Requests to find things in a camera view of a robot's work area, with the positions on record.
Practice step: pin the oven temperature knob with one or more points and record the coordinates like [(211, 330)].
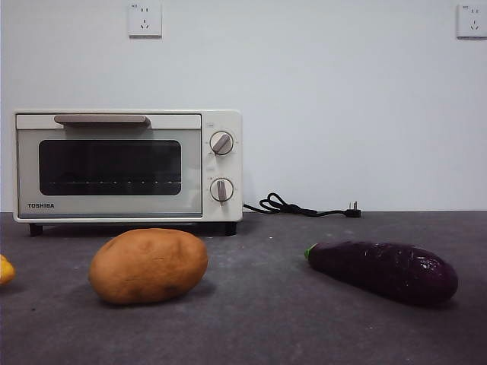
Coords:
[(221, 143)]

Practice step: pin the brown potato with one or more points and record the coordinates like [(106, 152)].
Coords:
[(148, 266)]

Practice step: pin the cream Toshiba toaster oven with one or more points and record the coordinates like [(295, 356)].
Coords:
[(232, 118)]

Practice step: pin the purple eggplant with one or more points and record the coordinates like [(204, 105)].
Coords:
[(380, 270)]

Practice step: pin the white wall socket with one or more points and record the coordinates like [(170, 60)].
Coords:
[(473, 23), (145, 21)]

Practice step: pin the yellow fruit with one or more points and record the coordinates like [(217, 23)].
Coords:
[(4, 272)]

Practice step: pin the oven timer knob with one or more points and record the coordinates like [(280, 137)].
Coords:
[(221, 189)]

